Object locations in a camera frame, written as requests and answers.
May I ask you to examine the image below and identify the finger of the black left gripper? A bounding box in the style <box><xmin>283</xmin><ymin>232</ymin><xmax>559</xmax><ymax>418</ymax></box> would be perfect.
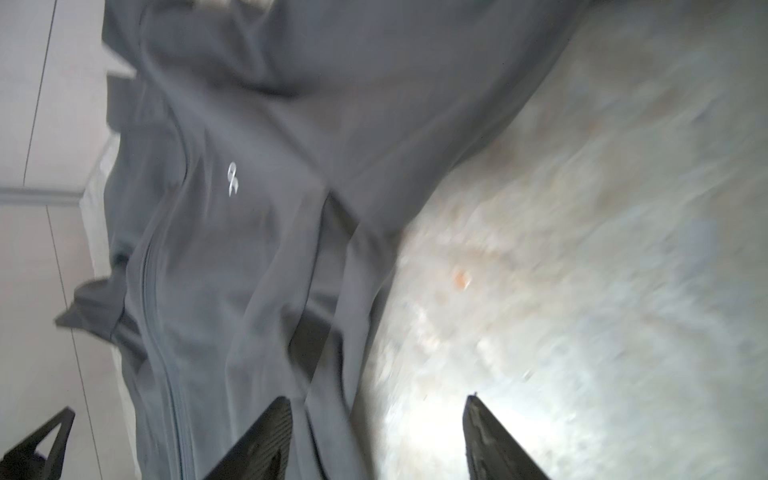
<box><xmin>0</xmin><ymin>406</ymin><xmax>77</xmax><ymax>480</ymax></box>

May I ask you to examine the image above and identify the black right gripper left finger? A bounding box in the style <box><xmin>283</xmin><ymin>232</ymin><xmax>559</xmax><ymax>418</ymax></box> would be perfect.
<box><xmin>205</xmin><ymin>396</ymin><xmax>293</xmax><ymax>480</ymax></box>

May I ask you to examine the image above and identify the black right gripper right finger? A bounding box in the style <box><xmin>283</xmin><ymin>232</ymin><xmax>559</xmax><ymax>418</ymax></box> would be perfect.
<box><xmin>462</xmin><ymin>395</ymin><xmax>550</xmax><ymax>480</ymax></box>

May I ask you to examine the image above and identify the dark grey zip jacket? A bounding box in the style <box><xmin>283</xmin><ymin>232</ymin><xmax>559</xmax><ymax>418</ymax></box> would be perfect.
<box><xmin>57</xmin><ymin>1</ymin><xmax>587</xmax><ymax>479</ymax></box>

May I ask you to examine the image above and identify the aluminium left corner post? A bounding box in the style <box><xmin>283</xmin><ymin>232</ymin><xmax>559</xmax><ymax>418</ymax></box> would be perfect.
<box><xmin>0</xmin><ymin>187</ymin><xmax>83</xmax><ymax>206</ymax></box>

